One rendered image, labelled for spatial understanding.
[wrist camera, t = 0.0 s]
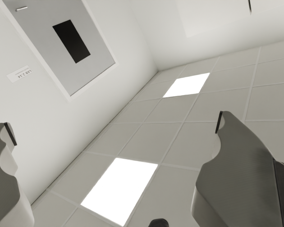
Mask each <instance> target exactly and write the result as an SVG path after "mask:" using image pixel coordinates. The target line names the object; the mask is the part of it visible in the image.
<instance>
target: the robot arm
mask: <svg viewBox="0 0 284 227"><path fill-rule="evenodd" d="M215 134H216V139H215V143H214V148H213V151H212V158H213V159H212V160H210V161H209V162H206V163H204V164H203V165H202V168H201V170H200V172H199V175H198V178H197V180H196V184H195V189H194V194H193V199H192V205H191V214H192V216H193V218H194V219H195V221H196V222H197V223H198V225H199V226H200V227H284V163H283V162H279V161H276V159H275V157H274V156H273V154H272V153H271V151H270V150H269V149H268V147H267V146H266V145H265V144H264V142H263V141H262V140H261V139H260V138H259V137H258V136H256V135H255V134H254V133H253V132H252V131H251V130H250V129H249V128H248V127H247V126H245V125H244V124H243V123H242V122H241V121H240V120H239V119H238V118H236V117H235V116H234V115H233V114H232V113H231V112H229V111H220V114H219V118H218V122H217V126H216V130H215ZM16 145H17V142H16V139H15V136H14V132H13V129H12V127H11V125H10V123H8V122H5V123H0V227H33V225H34V217H33V214H32V209H31V206H30V203H29V201H28V199H27V197H26V195H25V194H24V191H23V190H22V188H21V186H20V184H19V182H18V180H17V179H16V177H15V176H14V175H15V173H16V171H17V169H18V166H17V164H16V162H15V160H14V158H13V156H12V151H13V149H14V147H15V146H16ZM148 227H169V224H168V222H167V221H166V220H165V219H163V218H159V219H154V220H152V221H151V222H150V224H149V226H148Z"/></svg>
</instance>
